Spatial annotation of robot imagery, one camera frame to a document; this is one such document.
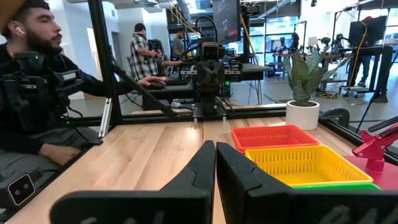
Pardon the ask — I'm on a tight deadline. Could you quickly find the snake plant in white pot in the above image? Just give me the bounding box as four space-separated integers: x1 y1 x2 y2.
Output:
282 46 352 131

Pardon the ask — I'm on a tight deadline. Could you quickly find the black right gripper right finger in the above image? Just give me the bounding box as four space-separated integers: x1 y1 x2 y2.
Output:
216 142 398 224

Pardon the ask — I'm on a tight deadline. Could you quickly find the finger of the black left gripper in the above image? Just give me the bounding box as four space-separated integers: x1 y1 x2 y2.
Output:
197 61 211 94
211 61 225 94

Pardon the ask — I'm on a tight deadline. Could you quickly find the orange plastic basket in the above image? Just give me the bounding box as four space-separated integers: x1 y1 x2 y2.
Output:
230 124 320 154

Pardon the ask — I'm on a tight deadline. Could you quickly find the red desk lamp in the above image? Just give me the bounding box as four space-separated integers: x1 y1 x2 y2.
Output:
341 116 398 191

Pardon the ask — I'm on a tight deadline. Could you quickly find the black computer monitor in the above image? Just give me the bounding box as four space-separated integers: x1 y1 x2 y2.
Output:
212 0 243 45
348 15 389 48

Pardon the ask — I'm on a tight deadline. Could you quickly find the black table-level camera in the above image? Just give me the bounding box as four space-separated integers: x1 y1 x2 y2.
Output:
0 172 37 210

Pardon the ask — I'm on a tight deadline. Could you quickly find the silver metal strip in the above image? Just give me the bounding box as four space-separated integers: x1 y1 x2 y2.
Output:
98 97 113 138

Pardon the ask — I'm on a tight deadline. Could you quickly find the yellow plastic basket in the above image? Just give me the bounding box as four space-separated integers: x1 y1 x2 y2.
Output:
244 144 374 187

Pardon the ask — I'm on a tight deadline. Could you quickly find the person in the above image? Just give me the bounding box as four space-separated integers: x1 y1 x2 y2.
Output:
290 32 301 52
172 28 187 60
354 15 377 88
129 22 160 82
0 0 168 187

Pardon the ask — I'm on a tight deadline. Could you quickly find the green plastic basket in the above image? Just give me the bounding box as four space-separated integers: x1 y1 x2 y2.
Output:
290 182 382 191

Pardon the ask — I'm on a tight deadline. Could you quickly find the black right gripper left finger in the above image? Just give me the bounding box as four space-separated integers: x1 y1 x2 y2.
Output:
49 139 216 224

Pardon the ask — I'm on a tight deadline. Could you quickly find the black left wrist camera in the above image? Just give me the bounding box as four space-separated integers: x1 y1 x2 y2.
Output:
201 41 220 62

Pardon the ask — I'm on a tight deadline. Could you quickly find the black desk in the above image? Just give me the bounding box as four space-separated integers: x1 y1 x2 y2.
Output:
337 45 395 104
139 63 272 101

